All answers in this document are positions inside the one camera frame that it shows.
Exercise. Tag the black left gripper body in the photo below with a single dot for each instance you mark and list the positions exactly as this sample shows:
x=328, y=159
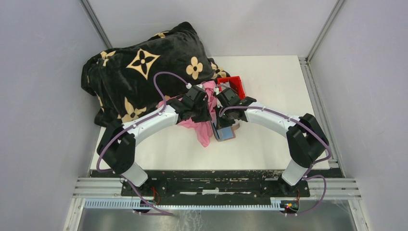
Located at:
x=201, y=112

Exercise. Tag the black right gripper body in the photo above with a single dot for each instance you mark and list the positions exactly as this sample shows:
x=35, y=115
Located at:
x=225, y=119

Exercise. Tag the tan leather card holder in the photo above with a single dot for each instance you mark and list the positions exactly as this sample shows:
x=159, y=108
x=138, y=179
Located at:
x=224, y=134

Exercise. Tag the red plastic bin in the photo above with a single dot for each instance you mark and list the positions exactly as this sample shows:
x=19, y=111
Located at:
x=235, y=83

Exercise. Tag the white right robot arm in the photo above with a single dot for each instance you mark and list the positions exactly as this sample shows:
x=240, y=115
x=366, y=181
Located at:
x=305, y=137

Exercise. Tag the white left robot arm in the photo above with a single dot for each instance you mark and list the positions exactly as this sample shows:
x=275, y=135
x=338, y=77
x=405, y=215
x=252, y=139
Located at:
x=118, y=144

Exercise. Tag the pink cloth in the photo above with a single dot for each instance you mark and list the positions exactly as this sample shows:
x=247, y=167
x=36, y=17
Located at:
x=203, y=130

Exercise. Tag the black floral blanket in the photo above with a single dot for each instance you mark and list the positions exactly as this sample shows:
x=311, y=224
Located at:
x=130, y=82

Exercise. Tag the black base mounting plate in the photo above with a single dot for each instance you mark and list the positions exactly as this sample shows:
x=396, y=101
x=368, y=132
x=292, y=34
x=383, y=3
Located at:
x=216, y=174

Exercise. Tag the aluminium frame rails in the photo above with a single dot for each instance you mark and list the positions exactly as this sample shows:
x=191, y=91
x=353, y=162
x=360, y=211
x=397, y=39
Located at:
x=329, y=189

